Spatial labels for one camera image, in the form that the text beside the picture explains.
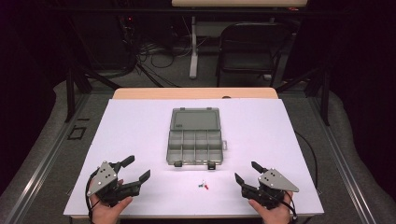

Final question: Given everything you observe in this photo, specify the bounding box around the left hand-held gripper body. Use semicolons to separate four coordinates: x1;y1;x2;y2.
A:
86;161;143;208

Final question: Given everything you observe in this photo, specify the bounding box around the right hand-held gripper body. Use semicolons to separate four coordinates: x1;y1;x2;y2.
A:
240;167;300;210

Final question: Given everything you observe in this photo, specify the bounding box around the grey plastic compartment box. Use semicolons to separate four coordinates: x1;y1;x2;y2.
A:
165;106;229;171

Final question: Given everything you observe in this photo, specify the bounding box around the person's right hand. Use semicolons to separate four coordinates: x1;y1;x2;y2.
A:
247;190;294;224

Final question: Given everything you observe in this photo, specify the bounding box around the person's left hand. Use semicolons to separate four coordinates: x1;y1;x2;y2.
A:
90;179;134;224

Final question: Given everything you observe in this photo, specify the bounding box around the white table mat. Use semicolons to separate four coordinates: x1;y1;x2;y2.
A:
63;98;325;217

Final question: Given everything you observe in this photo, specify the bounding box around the black metal stand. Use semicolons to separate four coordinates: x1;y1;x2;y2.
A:
64;18;121;123
275;66;331;127

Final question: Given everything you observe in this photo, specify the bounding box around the black folding chair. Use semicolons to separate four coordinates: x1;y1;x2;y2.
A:
215;21;293;88

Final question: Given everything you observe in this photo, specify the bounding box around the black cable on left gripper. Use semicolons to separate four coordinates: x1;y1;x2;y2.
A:
84;170;101;222

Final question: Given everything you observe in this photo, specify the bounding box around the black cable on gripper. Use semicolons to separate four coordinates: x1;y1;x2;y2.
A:
84;170;101;222
282;190;299;222

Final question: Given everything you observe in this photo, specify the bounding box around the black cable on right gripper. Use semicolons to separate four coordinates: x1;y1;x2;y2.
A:
282;190;299;222

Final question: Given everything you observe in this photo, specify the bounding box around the black floor cable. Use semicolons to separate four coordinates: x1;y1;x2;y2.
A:
294;130;319;189

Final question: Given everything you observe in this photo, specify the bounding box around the bundle of floor cables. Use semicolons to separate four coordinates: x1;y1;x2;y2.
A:
124;18;206;88

